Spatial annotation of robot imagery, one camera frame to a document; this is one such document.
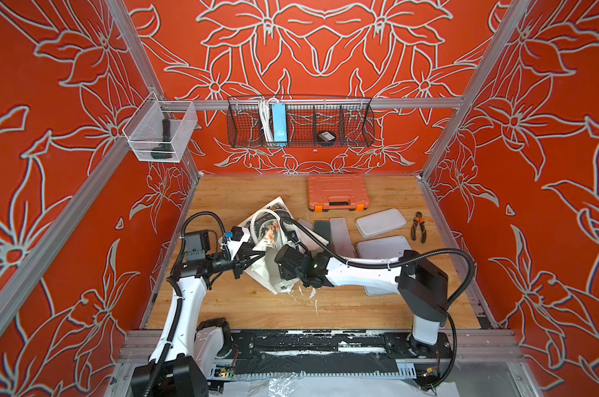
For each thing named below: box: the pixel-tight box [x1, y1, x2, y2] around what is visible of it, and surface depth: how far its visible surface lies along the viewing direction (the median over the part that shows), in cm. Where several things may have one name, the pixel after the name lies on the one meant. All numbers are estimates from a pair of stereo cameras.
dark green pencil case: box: [313, 220, 332, 251], surface depth 102 cm
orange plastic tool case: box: [306, 174, 369, 213], surface depth 108 cm
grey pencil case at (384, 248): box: [356, 235, 413, 259], surface depth 95 cm
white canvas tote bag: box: [239, 196, 330, 295], surface depth 76 cm
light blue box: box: [272, 102, 288, 144], surface depth 92 cm
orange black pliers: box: [410, 210, 427, 244], surface depth 102 cm
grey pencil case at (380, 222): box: [355, 207, 408, 239], surface depth 102 cm
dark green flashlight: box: [150, 118, 174, 159], surface depth 81 cm
